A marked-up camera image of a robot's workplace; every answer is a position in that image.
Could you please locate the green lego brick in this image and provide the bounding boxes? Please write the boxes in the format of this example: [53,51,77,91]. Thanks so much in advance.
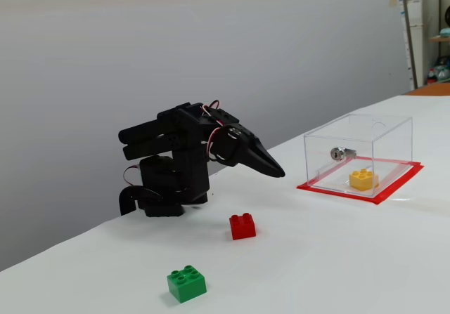
[166,265,207,305]

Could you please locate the white cabinet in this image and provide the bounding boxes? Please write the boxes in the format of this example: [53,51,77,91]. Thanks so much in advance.
[407,0,428,86]

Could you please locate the red white gripper cable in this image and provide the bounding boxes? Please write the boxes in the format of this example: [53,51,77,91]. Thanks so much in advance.
[207,126,223,161]

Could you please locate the transparent plastic box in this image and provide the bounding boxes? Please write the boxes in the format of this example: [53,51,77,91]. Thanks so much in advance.
[303,113,413,198]

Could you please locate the red white base cable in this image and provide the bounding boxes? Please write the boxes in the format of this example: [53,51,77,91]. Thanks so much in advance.
[122,165,142,188]

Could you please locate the red white wrist cable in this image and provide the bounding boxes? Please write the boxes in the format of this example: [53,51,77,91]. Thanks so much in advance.
[200,100,221,119]

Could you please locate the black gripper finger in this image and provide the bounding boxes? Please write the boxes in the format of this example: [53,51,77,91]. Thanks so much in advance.
[247,138,285,178]
[233,150,275,178]

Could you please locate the red tape square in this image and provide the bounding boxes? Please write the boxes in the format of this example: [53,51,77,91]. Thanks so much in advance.
[296,156,425,207]

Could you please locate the red lego brick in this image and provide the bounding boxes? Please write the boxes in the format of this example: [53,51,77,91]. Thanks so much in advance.
[229,213,257,241]

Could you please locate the clear plastic bag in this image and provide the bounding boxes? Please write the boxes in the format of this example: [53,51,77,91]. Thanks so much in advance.
[435,56,450,83]

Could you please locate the black table clamp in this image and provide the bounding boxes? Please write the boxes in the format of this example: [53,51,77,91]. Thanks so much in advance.
[118,185,161,217]

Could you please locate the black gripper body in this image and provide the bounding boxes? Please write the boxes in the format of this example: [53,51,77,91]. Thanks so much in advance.
[210,123,260,168]

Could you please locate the orange table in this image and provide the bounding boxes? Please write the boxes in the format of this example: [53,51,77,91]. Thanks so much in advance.
[404,83,450,97]

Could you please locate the yellow lego brick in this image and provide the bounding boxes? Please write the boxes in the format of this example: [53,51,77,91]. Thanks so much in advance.
[348,169,380,191]

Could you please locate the silver cam lock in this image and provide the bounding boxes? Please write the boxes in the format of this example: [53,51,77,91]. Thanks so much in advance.
[329,147,358,162]

